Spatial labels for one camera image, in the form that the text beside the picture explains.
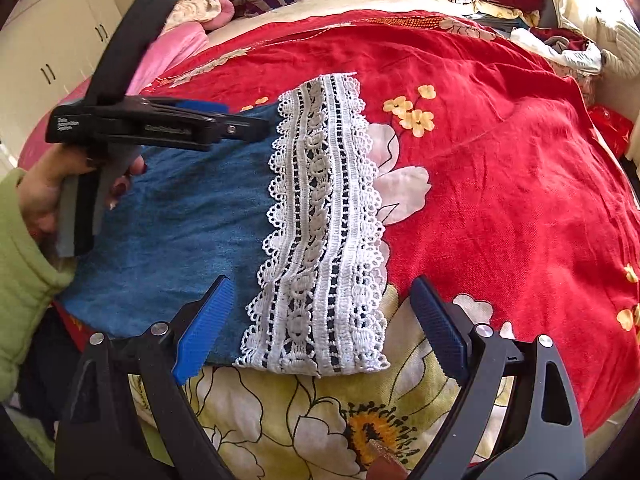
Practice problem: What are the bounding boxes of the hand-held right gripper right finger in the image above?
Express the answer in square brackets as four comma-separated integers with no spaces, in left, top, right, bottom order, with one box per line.
[410,275,587,480]

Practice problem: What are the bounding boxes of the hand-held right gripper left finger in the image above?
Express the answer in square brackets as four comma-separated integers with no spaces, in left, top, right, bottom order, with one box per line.
[55,276,236,480]

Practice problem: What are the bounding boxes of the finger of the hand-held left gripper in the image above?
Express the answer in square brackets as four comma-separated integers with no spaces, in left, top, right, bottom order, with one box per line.
[149,99,229,116]
[215,116,274,143]

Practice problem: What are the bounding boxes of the blue denim pants lace trim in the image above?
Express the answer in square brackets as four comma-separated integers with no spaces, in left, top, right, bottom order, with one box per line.
[55,72,394,378]

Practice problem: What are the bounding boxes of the person's left forearm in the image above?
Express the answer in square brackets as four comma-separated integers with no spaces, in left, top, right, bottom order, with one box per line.
[0,167,78,401]

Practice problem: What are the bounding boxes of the person's left hand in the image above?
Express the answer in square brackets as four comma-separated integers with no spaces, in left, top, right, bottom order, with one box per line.
[17,152,147,243]

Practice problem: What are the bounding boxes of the pink quilt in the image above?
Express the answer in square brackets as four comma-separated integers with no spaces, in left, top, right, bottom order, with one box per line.
[131,22,211,96]

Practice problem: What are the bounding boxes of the cream floral pillow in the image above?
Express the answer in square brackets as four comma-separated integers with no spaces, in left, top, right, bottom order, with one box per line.
[165,0,234,32]

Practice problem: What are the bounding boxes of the cream wardrobe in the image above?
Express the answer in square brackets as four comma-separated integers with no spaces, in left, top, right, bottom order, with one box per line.
[0,0,137,163]

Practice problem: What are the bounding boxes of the red floral bedsheet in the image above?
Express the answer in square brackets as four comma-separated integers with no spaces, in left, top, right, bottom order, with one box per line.
[17,0,640,480]

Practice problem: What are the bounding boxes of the red shiny bag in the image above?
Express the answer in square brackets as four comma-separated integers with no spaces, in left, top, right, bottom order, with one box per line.
[587,105,637,159]

